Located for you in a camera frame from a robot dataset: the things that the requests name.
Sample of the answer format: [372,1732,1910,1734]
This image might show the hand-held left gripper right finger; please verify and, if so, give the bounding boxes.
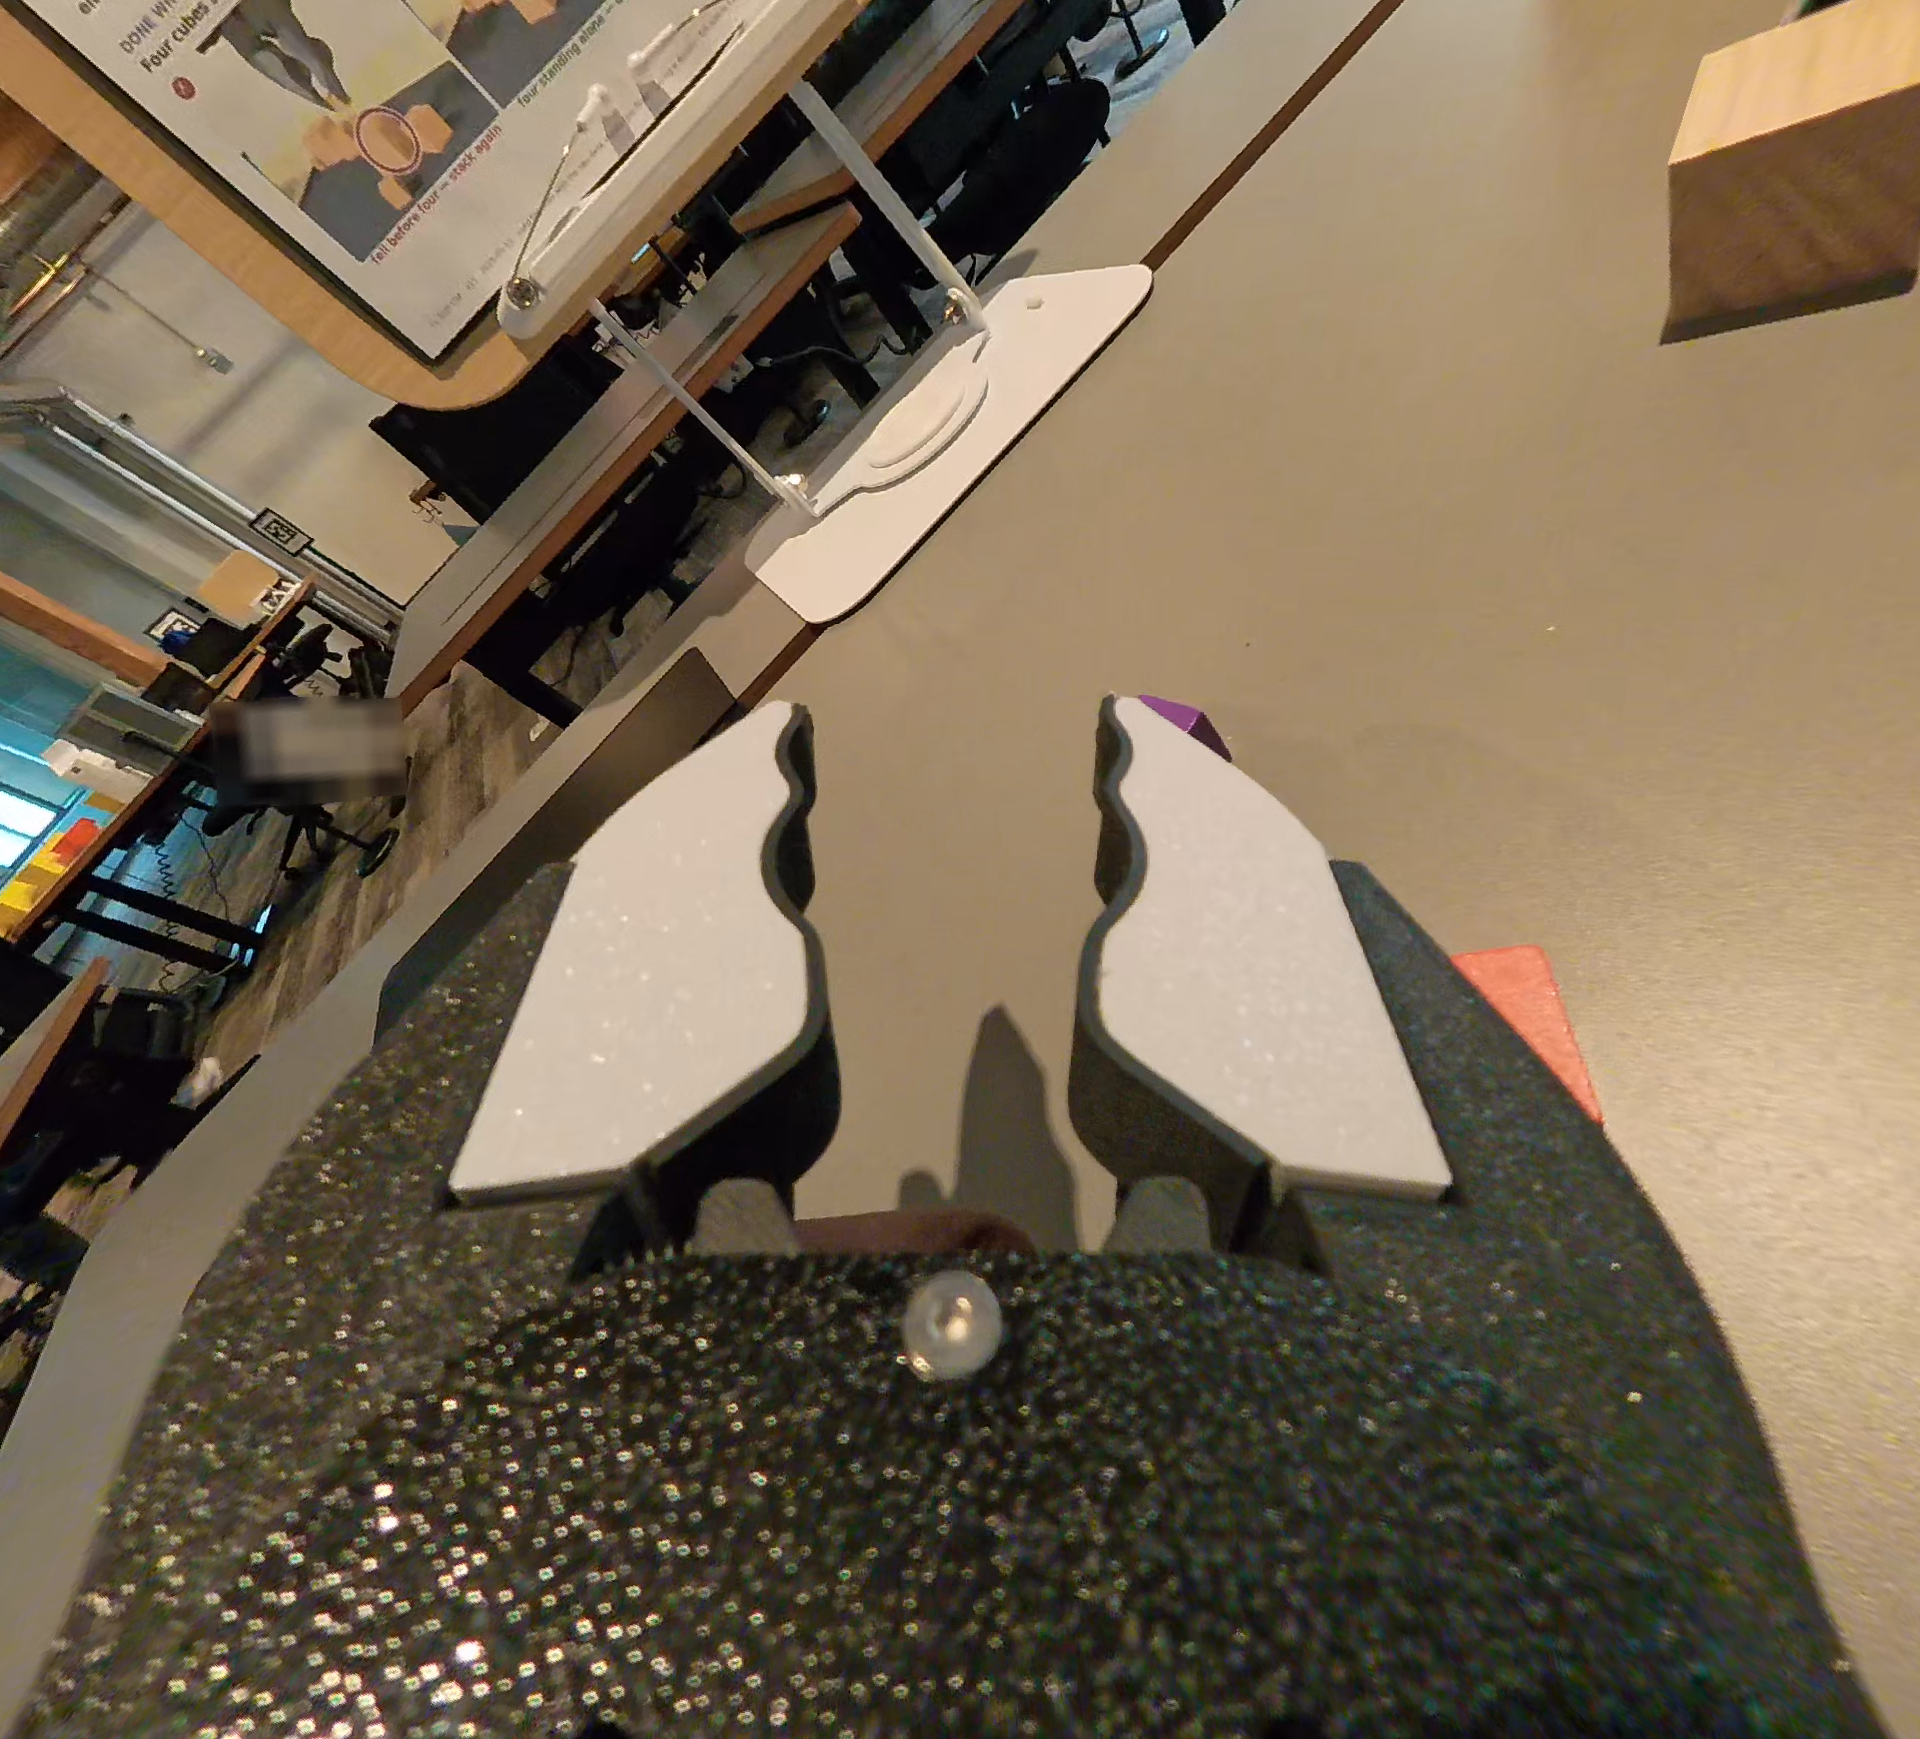
[1074,695,1457,1202]

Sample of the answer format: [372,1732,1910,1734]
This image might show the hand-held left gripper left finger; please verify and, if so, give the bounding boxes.
[444,699,834,1208]

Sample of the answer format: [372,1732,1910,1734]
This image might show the small natural wooden cube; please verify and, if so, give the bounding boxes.
[1663,0,1920,323]

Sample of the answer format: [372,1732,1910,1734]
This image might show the small purple wooden cube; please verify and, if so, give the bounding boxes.
[1133,695,1235,765]

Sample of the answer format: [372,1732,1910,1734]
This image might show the red wooden cube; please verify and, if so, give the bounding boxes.
[1446,947,1607,1122]

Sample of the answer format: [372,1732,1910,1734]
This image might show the black office chair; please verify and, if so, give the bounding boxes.
[202,695,403,889]

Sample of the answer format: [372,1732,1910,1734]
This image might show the white document stand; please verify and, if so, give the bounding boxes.
[493,0,1158,625]

